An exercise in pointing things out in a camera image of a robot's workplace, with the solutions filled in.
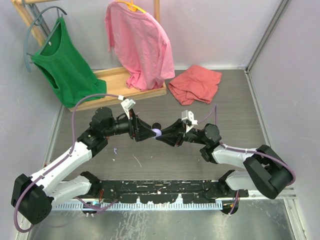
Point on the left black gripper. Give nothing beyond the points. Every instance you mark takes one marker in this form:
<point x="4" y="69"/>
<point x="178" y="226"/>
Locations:
<point x="138" y="128"/>

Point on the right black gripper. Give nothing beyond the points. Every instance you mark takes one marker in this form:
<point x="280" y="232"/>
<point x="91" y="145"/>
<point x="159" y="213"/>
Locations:
<point x="175" y="134"/>

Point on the lilac earbud charging case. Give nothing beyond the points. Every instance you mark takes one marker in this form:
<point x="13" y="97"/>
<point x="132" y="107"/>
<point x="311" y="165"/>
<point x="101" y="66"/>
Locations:
<point x="157" y="132"/>

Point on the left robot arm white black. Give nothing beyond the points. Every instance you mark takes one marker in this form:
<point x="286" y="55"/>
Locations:
<point x="34" y="196"/>

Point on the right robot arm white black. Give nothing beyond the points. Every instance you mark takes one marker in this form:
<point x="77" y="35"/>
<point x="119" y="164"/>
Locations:
<point x="262" y="169"/>

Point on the black round charging case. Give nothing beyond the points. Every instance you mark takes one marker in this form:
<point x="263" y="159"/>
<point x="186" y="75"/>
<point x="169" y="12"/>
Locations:
<point x="156" y="125"/>

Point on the coral folded cloth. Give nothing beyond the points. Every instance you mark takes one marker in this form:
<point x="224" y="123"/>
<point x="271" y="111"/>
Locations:
<point x="195" y="84"/>

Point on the wooden clothes rack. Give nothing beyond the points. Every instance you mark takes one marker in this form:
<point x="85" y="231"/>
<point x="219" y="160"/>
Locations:
<point x="115" y="78"/>

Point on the pink t-shirt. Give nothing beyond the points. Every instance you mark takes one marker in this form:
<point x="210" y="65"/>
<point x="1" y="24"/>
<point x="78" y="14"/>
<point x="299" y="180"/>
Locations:
<point x="141" y="45"/>

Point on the green tank top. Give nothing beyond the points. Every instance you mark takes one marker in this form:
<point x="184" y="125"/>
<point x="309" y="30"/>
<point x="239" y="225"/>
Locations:
<point x="69" y="75"/>

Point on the yellow hanger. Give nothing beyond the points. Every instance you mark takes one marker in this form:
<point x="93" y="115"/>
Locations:
<point x="131" y="6"/>

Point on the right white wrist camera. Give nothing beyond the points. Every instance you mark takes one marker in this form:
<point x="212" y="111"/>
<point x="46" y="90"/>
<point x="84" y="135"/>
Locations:
<point x="188" y="118"/>

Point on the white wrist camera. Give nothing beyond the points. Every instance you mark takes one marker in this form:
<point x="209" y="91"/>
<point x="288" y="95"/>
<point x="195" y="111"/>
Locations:
<point x="188" y="118"/>
<point x="128" y="104"/>

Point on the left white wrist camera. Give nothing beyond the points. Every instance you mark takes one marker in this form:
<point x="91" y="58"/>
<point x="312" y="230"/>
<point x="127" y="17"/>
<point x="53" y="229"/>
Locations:
<point x="128" y="104"/>

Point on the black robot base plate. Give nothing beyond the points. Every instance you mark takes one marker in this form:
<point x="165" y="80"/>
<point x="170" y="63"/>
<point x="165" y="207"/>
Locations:
<point x="161" y="191"/>

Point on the white slotted cable duct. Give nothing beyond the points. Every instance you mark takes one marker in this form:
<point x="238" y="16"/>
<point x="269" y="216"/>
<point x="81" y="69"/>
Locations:
<point x="150" y="206"/>

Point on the aluminium corner post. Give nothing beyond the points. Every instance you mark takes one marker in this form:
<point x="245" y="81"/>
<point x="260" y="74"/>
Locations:
<point x="280" y="10"/>

